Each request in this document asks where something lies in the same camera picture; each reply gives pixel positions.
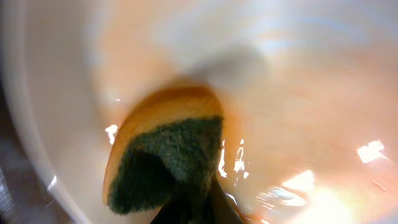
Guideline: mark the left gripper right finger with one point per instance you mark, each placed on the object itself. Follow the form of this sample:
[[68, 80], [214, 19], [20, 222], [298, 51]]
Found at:
[[221, 209]]

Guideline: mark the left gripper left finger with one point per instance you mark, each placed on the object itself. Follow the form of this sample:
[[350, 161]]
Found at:
[[183, 210]]

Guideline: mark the orange green sponge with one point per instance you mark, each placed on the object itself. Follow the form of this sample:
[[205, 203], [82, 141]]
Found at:
[[168, 147]]

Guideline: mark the white plate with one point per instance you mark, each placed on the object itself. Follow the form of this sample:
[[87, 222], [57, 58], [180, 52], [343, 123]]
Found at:
[[309, 90]]

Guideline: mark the large brown tray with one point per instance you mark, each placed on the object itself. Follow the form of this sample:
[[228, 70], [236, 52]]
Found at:
[[24, 198]]

